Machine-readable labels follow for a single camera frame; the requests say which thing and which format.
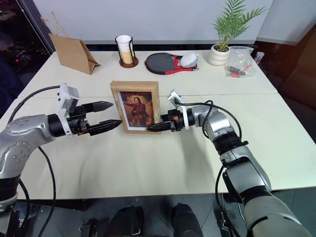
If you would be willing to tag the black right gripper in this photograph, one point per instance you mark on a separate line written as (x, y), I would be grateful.
(175, 118)

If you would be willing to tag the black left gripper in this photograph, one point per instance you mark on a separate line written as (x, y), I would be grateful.
(76, 123)

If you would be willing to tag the wooden picture frame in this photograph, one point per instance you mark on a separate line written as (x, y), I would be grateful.
(135, 108)

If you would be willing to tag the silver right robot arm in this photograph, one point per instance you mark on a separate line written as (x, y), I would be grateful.
(249, 172)

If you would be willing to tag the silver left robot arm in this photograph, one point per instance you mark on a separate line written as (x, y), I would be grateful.
(24, 130)

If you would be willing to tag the white cups in holder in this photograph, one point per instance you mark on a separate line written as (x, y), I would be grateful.
(128, 63)

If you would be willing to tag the black red table tennis paddle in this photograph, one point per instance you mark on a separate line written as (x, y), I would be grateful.
(159, 63)

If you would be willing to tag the white computer mouse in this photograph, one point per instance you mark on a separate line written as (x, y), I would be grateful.
(188, 60)

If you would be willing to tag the brown paper bag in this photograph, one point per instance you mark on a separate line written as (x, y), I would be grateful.
(71, 55)

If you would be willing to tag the white paper cup stack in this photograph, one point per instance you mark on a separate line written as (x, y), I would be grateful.
(123, 47)

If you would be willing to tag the green plant in white pot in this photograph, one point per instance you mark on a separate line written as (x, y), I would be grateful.
(220, 55)

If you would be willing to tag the clear plastic bag of parts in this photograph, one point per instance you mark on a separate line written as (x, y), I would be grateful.
(238, 63)

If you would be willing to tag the dark rounded shape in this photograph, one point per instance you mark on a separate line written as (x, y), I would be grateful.
(186, 219)

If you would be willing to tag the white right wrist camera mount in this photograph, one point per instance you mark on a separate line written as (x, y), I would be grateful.
(174, 96)

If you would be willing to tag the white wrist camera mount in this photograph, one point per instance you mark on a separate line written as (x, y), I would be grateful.
(174, 96)
(66, 95)

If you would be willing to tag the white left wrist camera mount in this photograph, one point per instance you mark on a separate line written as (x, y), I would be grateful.
(66, 95)

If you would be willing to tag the small black bracket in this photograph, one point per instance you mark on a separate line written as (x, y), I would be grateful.
(88, 227)

